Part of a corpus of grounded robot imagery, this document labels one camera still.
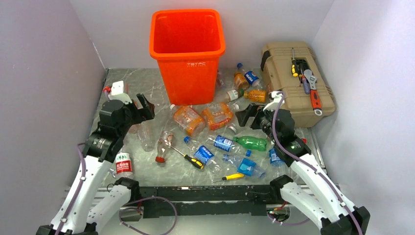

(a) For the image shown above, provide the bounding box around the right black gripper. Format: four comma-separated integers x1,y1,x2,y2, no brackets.
235,102,279,143

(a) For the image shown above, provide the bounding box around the large clear plastic bottle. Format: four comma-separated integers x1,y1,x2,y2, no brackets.
128,122,154,152

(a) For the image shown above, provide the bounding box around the green plastic bottle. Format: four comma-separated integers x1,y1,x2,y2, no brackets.
233,136,268,151

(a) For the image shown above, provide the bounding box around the light blue label bottle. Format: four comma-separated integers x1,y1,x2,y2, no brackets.
222,154,266,178

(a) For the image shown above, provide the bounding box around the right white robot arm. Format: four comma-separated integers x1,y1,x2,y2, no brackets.
236,103,370,235

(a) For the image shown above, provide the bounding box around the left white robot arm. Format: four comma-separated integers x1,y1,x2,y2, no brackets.
36,94,155,235

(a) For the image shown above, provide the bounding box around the orange plastic bin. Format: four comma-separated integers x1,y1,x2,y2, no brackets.
149,9,226,105

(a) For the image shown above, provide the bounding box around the small orange juice bottle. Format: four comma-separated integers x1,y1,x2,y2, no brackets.
239,89,268,103

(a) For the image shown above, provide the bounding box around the large orange bottle right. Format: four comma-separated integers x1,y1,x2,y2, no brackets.
201,103,240,131

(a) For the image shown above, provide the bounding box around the large orange bottle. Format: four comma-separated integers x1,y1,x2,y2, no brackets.
169,104,206,137
201,103,240,131

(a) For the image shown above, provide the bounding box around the orange bottle blue cap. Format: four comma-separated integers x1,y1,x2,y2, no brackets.
234,63,250,90

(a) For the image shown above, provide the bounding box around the white label clear bottle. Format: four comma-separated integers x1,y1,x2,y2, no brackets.
214,90,242,103

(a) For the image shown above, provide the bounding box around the Pepsi bottle near toolbox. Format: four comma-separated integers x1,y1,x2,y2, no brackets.
244,70,260,87

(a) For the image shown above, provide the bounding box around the blue label bottle centre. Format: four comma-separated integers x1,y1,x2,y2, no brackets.
207,135,252,157

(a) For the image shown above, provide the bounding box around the red cap clear bottle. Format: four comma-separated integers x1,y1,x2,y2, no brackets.
155,131,174,164

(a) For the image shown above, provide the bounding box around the large orange bottle left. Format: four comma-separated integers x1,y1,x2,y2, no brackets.
169,104,206,137

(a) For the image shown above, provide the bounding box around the blue label water bottle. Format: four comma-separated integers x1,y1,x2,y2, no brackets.
268,148,285,169

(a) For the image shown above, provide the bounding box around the tan plastic toolbox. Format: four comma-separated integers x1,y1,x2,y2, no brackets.
260,41,336,128

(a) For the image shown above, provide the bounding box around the Pepsi bottle blue label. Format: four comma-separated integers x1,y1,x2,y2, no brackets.
184,136,222,173

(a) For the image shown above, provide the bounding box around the small yellow screwdriver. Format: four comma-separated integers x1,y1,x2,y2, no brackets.
212,173,245,183

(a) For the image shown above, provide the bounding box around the red label water bottle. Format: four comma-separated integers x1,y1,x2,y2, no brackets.
115,151,134,180

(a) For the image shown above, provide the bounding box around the blue red screwdriver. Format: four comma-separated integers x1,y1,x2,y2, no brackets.
299,64,310,94

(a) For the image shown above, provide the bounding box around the yellow screwdriver on toolbox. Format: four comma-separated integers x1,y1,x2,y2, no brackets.
291,48,299,77

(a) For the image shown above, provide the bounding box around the orange adjustable wrench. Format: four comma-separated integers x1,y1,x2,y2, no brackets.
303,69,323,116

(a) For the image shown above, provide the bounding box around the black yellow screwdriver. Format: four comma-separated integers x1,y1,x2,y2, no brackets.
170,145,204,169

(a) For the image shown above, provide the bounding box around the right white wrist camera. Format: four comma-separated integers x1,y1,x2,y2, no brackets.
262,91,285,112

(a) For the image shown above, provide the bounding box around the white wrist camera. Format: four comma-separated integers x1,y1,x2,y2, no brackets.
262,91,285,112
103,80,133,104

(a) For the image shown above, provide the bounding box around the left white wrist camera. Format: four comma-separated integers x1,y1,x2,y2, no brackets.
103,80,133,104

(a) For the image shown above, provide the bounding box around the black base frame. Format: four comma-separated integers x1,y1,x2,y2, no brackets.
121,184,286,218

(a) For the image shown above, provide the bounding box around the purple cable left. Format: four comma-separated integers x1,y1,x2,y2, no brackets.
118,196,178,235

